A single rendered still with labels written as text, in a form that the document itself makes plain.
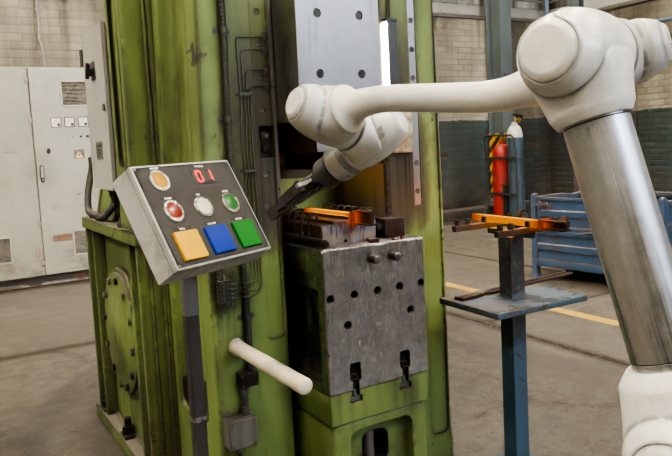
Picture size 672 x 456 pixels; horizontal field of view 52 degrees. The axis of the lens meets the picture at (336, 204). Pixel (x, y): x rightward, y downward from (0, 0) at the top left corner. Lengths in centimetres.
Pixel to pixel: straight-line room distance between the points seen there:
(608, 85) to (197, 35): 134
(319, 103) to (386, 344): 104
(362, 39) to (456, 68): 810
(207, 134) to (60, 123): 516
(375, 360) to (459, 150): 816
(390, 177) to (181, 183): 89
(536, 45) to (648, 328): 44
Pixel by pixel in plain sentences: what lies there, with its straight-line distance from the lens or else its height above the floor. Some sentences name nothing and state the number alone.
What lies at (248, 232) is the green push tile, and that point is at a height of 101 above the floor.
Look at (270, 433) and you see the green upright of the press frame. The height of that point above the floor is 32.
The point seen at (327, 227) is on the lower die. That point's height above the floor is 97.
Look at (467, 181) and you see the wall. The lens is 1034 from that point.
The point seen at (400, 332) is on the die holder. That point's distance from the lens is 225.
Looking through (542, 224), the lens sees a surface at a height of 94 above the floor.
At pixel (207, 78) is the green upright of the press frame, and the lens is 210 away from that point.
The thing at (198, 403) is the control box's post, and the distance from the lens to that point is 193.
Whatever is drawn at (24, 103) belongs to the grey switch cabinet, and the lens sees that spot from 716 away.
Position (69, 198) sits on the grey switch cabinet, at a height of 83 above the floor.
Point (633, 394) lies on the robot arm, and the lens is 111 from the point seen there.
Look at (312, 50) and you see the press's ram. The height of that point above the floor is 151.
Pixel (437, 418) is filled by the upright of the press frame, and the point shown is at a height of 19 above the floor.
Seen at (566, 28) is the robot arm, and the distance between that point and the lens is 104.
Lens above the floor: 123
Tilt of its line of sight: 5 degrees down
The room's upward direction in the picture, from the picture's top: 3 degrees counter-clockwise
